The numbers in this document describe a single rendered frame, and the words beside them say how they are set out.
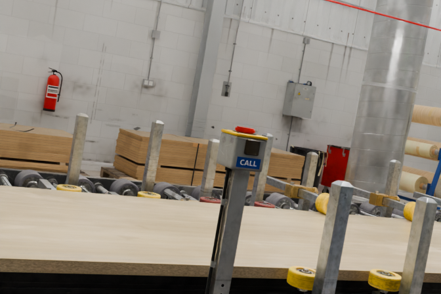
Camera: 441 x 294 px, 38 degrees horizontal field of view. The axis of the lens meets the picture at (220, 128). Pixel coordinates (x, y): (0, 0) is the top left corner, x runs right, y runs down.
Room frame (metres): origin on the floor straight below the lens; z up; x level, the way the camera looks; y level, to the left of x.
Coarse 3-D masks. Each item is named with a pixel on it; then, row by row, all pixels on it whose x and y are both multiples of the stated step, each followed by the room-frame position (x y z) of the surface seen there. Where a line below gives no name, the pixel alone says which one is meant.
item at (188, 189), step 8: (0, 168) 2.59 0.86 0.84; (8, 176) 2.60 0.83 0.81; (48, 176) 2.67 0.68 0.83; (56, 176) 2.69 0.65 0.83; (64, 176) 2.71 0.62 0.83; (104, 184) 2.79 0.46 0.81; (136, 184) 2.85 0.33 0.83; (176, 184) 2.96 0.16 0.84; (264, 200) 3.16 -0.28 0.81; (296, 200) 3.24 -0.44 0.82
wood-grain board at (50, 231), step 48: (0, 192) 1.83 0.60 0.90; (48, 192) 1.95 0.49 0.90; (0, 240) 1.35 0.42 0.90; (48, 240) 1.41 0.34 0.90; (96, 240) 1.48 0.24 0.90; (144, 240) 1.56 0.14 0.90; (192, 240) 1.65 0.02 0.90; (240, 240) 1.74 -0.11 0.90; (288, 240) 1.85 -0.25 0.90; (384, 240) 2.11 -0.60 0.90; (432, 240) 2.27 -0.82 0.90
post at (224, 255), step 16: (240, 176) 1.24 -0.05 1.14; (224, 192) 1.24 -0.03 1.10; (240, 192) 1.24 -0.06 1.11; (224, 208) 1.24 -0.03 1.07; (240, 208) 1.24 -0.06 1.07; (224, 224) 1.23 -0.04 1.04; (240, 224) 1.25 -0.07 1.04; (224, 240) 1.23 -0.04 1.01; (224, 256) 1.24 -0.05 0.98; (224, 272) 1.24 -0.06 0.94; (208, 288) 1.24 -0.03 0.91; (224, 288) 1.24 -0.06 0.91
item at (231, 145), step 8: (224, 136) 1.25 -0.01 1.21; (232, 136) 1.22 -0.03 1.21; (240, 136) 1.22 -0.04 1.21; (248, 136) 1.22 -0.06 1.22; (256, 136) 1.23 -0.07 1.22; (264, 136) 1.24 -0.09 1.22; (224, 144) 1.25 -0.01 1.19; (232, 144) 1.22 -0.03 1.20; (240, 144) 1.21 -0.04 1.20; (264, 144) 1.24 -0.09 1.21; (224, 152) 1.24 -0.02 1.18; (232, 152) 1.21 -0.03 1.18; (240, 152) 1.21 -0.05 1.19; (264, 152) 1.24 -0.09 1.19; (224, 160) 1.24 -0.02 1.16; (232, 160) 1.21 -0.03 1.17; (232, 168) 1.21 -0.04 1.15; (240, 168) 1.22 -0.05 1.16; (248, 168) 1.22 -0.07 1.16
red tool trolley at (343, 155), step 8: (328, 152) 9.96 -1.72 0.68; (336, 152) 9.83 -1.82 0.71; (344, 152) 9.70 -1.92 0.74; (328, 160) 9.94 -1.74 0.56; (336, 160) 9.81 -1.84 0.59; (344, 160) 9.68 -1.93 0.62; (328, 168) 9.91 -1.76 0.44; (336, 168) 9.78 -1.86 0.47; (344, 168) 9.66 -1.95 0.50; (328, 176) 9.89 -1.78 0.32; (336, 176) 9.76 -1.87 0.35; (344, 176) 9.64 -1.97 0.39; (328, 184) 9.86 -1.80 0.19; (328, 192) 9.94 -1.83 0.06
